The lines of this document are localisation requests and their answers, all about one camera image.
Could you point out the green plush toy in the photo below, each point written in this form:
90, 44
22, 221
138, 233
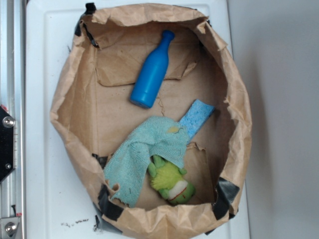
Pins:
168, 180

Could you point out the blue sponge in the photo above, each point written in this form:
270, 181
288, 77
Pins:
197, 115

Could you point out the brown paper bag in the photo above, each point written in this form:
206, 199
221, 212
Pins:
93, 115

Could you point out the silver corner bracket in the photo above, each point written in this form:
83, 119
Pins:
10, 228

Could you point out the aluminium frame rail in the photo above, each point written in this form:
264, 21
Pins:
12, 96

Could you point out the light blue towel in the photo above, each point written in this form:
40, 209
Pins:
127, 167

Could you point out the blue plastic bottle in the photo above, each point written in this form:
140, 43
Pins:
152, 74

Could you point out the black bracket plate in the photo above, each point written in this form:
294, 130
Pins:
7, 124

